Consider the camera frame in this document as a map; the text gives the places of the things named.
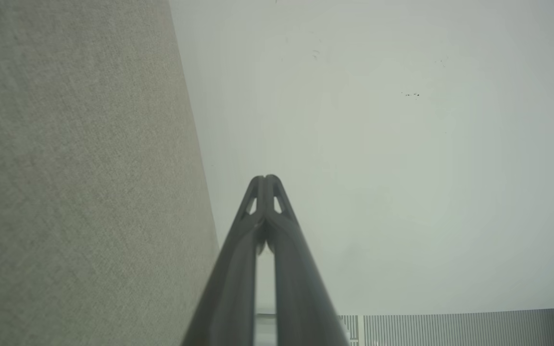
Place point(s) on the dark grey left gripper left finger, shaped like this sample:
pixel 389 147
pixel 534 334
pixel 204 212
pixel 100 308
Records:
pixel 231 288

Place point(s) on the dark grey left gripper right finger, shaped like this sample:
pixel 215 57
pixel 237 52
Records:
pixel 296 288

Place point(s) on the white ribbed panel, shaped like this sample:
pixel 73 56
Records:
pixel 450 329

